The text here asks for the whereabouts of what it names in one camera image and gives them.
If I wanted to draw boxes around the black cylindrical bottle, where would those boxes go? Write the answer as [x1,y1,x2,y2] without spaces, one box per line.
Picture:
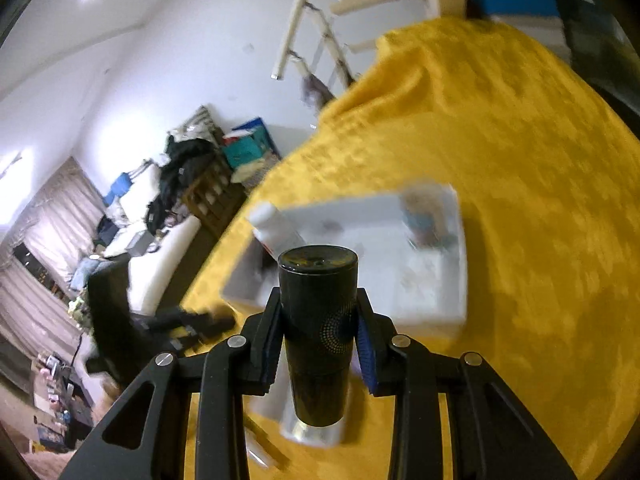
[279,245,358,427]

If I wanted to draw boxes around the red white supplement bottle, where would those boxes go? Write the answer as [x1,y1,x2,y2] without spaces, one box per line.
[247,203,306,260]

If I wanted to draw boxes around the black clothes pile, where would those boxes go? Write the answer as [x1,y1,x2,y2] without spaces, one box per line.
[144,136,216,233]

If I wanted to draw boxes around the blue white storage boxes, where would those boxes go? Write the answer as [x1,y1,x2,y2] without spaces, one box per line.
[468,0,603,64]

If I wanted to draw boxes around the clear toothpick jar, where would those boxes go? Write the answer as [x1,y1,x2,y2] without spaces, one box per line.
[400,184,448,249]

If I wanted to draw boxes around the white wooden chair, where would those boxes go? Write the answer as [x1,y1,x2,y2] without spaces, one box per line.
[271,0,466,88]

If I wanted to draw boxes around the pile of boxes and books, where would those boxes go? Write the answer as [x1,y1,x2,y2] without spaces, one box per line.
[222,117,281,190]

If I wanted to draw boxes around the wooden slatted rack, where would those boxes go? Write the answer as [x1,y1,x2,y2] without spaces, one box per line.
[181,159,246,240]

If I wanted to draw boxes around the beige curtain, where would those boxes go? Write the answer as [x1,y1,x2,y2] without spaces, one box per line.
[1,157,105,362]

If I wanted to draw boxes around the white labelled medicine bottle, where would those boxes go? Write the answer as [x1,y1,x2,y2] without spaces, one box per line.
[249,349,352,449]

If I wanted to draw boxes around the white cardboard tray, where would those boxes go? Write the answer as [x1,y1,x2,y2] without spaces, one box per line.
[219,181,469,338]

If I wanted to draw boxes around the yellow floral tablecloth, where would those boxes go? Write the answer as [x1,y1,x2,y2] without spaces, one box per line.
[179,15,640,480]

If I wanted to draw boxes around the white cushion bench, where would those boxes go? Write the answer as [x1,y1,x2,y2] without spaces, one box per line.
[127,216,201,315]

